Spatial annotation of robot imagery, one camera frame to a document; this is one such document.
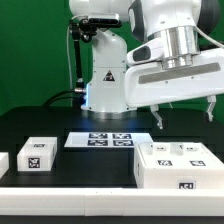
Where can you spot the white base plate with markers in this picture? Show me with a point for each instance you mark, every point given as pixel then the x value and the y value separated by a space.
pixel 105 139

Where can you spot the white front rail fence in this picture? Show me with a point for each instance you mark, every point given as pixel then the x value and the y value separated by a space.
pixel 110 202

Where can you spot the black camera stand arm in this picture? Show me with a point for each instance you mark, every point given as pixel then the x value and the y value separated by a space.
pixel 79 50

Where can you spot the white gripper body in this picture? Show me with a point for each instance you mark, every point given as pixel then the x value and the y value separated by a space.
pixel 149 84

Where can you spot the small white box with marker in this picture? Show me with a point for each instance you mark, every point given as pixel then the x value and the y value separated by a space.
pixel 37 154

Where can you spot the white cabinet body box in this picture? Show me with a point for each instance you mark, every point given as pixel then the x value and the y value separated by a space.
pixel 178 177

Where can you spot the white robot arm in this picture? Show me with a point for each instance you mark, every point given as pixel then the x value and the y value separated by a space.
pixel 146 53

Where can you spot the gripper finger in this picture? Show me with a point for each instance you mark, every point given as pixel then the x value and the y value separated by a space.
pixel 154 110
pixel 211 100

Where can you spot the white cabinet door panel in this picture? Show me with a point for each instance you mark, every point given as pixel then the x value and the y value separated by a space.
pixel 197 156
pixel 157 155

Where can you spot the black camera on stand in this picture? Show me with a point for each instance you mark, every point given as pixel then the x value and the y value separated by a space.
pixel 103 20

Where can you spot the white block at left edge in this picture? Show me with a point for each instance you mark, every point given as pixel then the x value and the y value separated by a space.
pixel 4 163

